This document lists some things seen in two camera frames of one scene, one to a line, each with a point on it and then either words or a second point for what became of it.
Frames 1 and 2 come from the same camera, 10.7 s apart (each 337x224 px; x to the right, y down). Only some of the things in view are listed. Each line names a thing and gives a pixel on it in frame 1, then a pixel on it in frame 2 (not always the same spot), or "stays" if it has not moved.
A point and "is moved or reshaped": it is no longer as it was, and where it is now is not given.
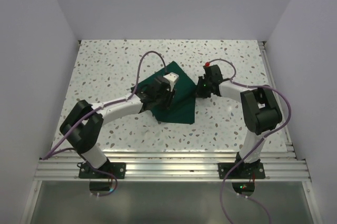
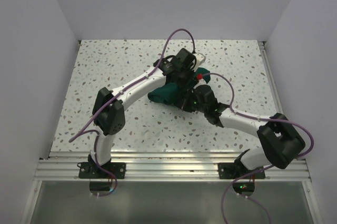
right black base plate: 242,171 stays
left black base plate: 118,169 stays
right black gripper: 199,93 -> 184,103
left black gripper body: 166,94 -> 187,75
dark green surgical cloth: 182,105 is moved or reshaped
